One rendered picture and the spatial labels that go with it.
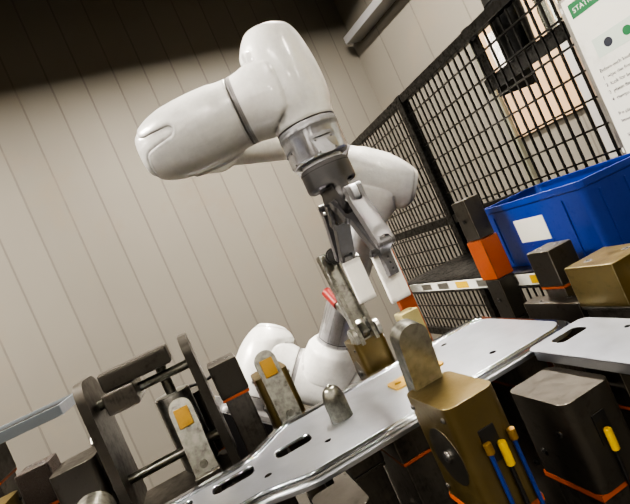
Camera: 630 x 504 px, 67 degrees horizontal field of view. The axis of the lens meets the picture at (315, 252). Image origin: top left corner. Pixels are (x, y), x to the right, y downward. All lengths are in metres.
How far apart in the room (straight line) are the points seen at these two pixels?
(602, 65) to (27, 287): 2.97
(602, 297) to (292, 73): 0.51
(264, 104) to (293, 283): 2.84
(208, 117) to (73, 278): 2.61
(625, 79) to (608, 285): 0.41
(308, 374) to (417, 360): 0.87
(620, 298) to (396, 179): 0.64
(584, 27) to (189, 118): 0.70
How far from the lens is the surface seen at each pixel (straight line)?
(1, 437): 0.98
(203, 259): 3.31
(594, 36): 1.02
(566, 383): 0.61
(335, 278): 0.84
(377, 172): 1.20
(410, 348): 0.52
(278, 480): 0.62
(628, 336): 0.63
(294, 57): 0.70
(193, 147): 0.70
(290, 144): 0.68
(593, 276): 0.73
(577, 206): 0.85
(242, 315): 3.33
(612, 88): 1.02
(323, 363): 1.35
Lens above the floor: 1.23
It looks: level
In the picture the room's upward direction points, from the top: 24 degrees counter-clockwise
